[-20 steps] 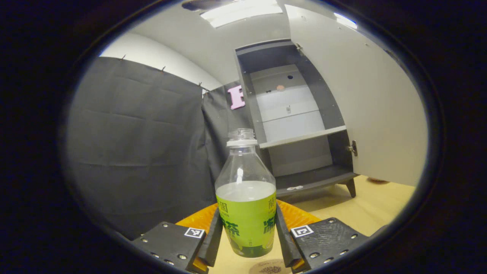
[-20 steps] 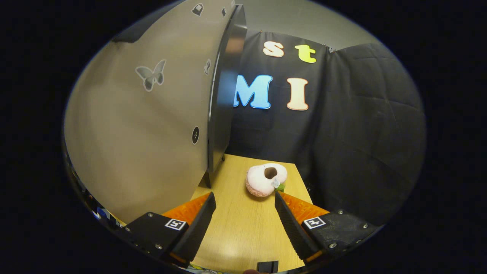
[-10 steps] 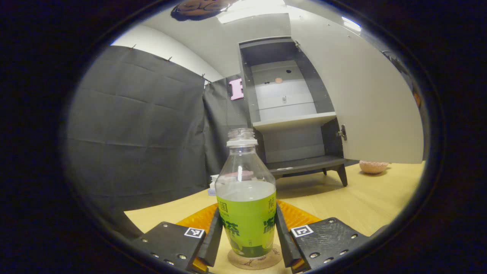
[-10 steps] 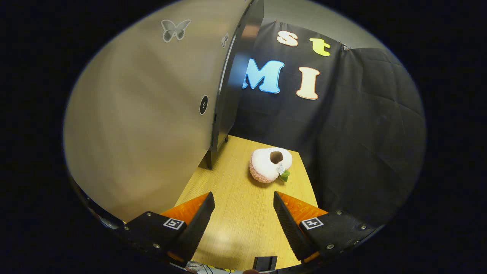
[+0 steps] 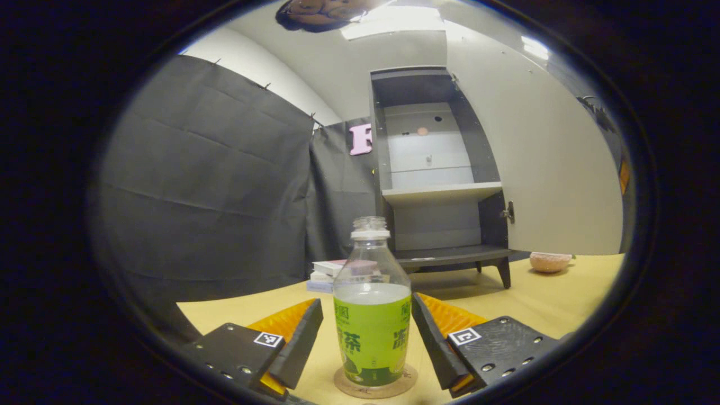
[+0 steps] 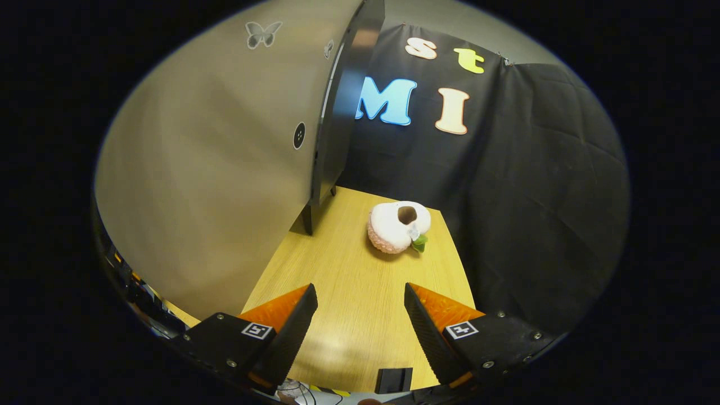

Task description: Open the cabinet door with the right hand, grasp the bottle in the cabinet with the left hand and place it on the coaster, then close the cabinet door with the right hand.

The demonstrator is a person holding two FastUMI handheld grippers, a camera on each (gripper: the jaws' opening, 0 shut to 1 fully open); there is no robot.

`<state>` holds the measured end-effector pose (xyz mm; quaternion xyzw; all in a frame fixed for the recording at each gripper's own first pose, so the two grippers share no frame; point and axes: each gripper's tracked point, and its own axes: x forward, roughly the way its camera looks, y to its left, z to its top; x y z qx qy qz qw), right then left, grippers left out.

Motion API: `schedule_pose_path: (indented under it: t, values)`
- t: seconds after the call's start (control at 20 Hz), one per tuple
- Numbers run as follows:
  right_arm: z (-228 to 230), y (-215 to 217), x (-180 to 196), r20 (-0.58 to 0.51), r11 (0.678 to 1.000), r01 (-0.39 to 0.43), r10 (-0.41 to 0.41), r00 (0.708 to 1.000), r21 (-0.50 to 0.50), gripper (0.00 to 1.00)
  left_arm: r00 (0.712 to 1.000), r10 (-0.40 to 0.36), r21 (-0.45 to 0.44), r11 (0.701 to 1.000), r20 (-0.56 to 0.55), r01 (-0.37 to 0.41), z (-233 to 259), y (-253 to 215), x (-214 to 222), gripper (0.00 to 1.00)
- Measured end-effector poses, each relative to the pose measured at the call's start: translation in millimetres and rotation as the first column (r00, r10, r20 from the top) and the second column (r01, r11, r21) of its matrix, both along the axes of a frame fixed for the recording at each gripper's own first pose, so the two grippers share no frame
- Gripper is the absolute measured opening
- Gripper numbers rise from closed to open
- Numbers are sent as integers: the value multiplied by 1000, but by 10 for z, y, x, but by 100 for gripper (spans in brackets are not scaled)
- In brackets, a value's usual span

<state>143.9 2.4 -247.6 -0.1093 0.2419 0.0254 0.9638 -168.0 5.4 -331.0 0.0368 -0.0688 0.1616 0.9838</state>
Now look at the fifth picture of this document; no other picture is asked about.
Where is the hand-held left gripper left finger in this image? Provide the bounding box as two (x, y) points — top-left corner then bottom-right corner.
(180, 298), (326, 401)

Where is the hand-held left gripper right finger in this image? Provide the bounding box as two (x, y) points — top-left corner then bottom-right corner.
(411, 292), (563, 399)

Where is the green label bottle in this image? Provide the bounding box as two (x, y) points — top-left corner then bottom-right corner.
(333, 217), (412, 389)

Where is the round cork coaster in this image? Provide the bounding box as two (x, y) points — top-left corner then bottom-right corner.
(333, 363), (418, 400)

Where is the white cabinet door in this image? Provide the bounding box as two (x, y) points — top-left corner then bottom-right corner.
(444, 22), (625, 257)

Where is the white cabinet shelf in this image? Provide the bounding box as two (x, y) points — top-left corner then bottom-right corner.
(381, 181), (503, 206)

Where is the black backdrop cloth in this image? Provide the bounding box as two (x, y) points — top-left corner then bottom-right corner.
(96, 53), (635, 338)

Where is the ceiling light panel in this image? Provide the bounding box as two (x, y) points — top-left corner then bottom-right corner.
(520, 35), (550, 61)
(340, 6), (446, 41)

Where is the person's head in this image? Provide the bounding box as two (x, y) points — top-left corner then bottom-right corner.
(274, 0), (389, 33)

